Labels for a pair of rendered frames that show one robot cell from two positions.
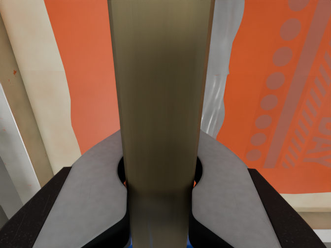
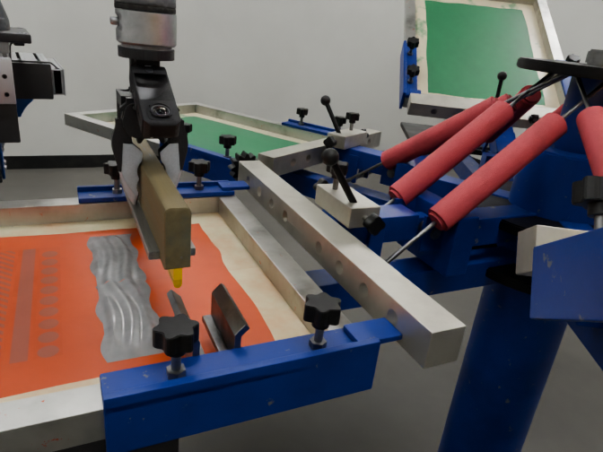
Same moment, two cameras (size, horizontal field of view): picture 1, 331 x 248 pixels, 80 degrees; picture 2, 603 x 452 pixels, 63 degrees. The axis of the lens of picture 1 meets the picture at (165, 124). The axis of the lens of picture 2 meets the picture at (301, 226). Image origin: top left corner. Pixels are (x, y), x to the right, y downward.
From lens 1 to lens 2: 0.64 m
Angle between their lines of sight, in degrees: 44
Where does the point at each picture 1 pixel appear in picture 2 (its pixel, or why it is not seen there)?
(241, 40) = (91, 301)
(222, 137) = (86, 259)
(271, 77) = (54, 291)
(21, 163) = (246, 221)
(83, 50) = (216, 280)
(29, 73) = (253, 266)
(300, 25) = (40, 314)
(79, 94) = (215, 263)
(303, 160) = not seen: outside the picture
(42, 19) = (246, 286)
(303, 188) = not seen: outside the picture
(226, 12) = (110, 304)
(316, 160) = not seen: outside the picture
